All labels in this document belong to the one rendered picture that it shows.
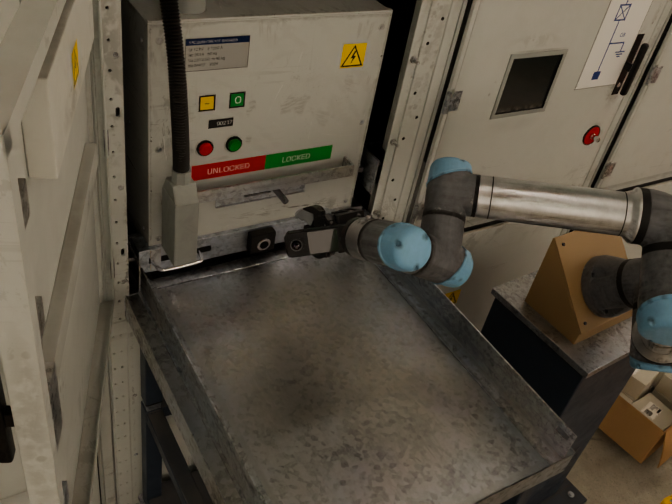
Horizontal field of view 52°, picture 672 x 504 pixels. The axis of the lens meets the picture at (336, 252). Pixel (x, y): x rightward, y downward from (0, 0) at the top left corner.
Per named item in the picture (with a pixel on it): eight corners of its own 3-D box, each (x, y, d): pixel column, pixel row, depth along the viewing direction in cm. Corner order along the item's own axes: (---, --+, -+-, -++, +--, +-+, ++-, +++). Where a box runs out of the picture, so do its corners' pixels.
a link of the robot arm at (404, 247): (428, 280, 111) (388, 266, 106) (388, 269, 120) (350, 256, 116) (443, 234, 111) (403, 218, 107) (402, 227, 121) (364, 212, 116)
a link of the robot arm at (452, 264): (482, 227, 120) (436, 207, 114) (474, 289, 118) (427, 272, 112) (449, 233, 127) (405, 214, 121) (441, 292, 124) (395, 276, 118)
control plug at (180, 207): (197, 262, 135) (201, 188, 124) (173, 268, 132) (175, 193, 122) (183, 239, 140) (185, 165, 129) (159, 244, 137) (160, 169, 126)
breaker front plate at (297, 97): (351, 212, 164) (394, 15, 135) (151, 254, 141) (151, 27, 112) (348, 209, 165) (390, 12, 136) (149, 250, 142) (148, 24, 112)
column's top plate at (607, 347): (569, 261, 195) (571, 256, 193) (663, 336, 176) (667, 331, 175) (489, 293, 178) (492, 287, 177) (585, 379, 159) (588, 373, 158)
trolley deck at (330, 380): (564, 470, 130) (575, 452, 127) (269, 623, 101) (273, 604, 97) (373, 254, 173) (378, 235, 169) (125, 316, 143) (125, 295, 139)
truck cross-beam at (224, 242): (358, 225, 168) (362, 205, 165) (139, 274, 142) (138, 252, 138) (347, 214, 171) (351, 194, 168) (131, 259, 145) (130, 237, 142)
